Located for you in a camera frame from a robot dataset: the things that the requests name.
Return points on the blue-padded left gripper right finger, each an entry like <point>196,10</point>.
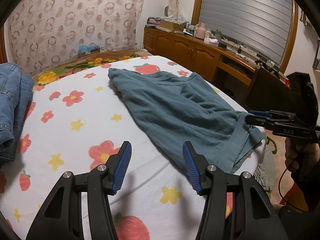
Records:
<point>209,181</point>

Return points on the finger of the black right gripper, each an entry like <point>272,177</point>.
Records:
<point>269,119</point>

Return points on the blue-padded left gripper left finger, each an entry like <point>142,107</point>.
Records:
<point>103,181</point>

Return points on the teal green shorts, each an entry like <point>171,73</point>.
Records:
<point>171,110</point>

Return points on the person's right hand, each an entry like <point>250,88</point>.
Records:
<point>300,156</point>

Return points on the brown wooden sideboard cabinet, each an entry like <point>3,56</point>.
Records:
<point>247,83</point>

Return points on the white strawberry flower bedsheet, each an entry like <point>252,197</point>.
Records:
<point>75,124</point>

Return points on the pink tissue box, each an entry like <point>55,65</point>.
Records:
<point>211,41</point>

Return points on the grey window blind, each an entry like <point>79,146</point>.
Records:
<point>262,25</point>

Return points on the pink kettle jug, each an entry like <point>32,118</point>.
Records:
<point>200,31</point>

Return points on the cardboard box on cabinet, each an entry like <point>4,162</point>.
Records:
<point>171,25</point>

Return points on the folded blue denim pants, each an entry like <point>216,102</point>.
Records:
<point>16,95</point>

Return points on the cardboard box with blue item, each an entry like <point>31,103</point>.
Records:
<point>84,50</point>

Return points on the circle patterned curtain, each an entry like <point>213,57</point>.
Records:
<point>47,33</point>

